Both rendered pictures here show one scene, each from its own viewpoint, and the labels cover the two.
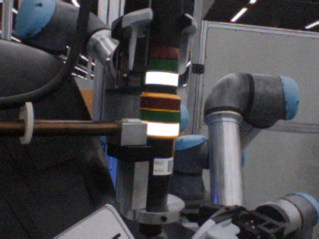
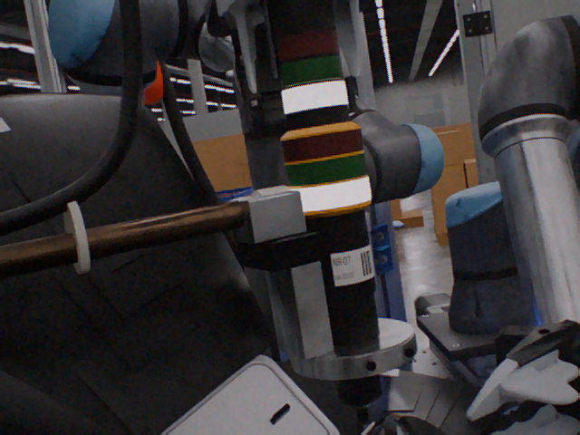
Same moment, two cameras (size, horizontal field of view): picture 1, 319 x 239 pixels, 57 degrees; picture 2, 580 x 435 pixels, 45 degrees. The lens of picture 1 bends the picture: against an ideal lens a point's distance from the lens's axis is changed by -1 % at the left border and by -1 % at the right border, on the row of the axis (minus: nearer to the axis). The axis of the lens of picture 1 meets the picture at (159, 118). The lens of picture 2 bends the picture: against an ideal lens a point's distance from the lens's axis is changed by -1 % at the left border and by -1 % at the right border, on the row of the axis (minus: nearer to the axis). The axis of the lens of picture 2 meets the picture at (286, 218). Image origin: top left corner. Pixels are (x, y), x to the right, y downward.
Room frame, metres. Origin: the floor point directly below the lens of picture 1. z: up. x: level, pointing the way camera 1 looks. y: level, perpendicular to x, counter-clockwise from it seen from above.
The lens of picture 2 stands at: (-0.05, -0.05, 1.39)
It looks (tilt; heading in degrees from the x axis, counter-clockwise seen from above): 6 degrees down; 12
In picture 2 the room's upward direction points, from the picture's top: 9 degrees counter-clockwise
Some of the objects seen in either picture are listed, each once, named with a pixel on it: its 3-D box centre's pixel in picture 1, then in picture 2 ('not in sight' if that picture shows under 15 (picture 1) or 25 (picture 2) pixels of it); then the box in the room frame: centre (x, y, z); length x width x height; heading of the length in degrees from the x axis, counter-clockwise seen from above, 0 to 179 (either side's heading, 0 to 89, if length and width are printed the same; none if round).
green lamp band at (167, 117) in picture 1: (159, 115); (325, 169); (0.32, 0.00, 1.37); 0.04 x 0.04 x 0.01
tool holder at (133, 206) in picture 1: (147, 168); (325, 275); (0.31, 0.01, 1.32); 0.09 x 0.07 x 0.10; 130
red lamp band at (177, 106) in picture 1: (159, 103); (322, 145); (0.32, 0.00, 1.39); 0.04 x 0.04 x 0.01
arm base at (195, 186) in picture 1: (186, 181); (490, 292); (1.14, -0.12, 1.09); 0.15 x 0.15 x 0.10
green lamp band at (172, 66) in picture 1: (162, 67); (311, 72); (0.32, 0.00, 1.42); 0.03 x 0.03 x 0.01
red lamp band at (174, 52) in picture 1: (164, 55); (307, 48); (0.32, 0.00, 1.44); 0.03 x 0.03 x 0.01
